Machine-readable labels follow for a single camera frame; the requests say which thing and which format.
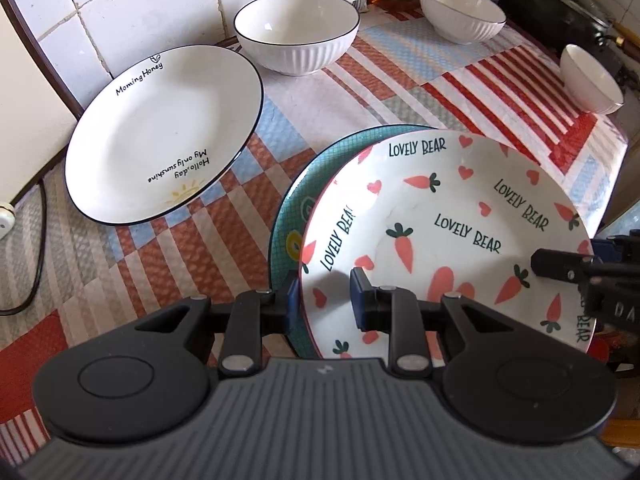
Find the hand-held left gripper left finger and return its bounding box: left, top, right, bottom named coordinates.
left=134, top=275, right=301, bottom=378

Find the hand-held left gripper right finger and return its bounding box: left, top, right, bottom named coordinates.
left=350, top=267, right=506, bottom=378

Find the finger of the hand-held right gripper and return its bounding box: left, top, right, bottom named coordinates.
left=594, top=232, right=640, bottom=261
left=531, top=248, right=601, bottom=286

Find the teal patterned plate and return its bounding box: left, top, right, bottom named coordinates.
left=268, top=124, right=436, bottom=361

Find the carrot print plate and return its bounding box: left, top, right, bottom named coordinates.
left=298, top=130, right=597, bottom=361

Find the small white bowl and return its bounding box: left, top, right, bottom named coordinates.
left=559, top=44, right=626, bottom=115

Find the white plate with black rim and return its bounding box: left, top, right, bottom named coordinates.
left=64, top=45, right=264, bottom=226

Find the large white bowl black rim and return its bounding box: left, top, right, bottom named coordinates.
left=234, top=0, right=361, bottom=77

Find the white ribbed bowl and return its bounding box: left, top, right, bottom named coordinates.
left=419, top=0, right=507, bottom=45

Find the patchwork table mat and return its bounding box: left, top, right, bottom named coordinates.
left=0, top=5, right=631, bottom=456

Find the black cooking pot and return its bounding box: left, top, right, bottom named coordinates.
left=497, top=0, right=621, bottom=47

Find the white plug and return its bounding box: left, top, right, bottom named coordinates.
left=0, top=201, right=17, bottom=241

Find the white appliance with brown trim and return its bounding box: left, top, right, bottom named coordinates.
left=0, top=0, right=86, bottom=207

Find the black power cable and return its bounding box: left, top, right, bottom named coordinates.
left=0, top=177, right=48, bottom=317

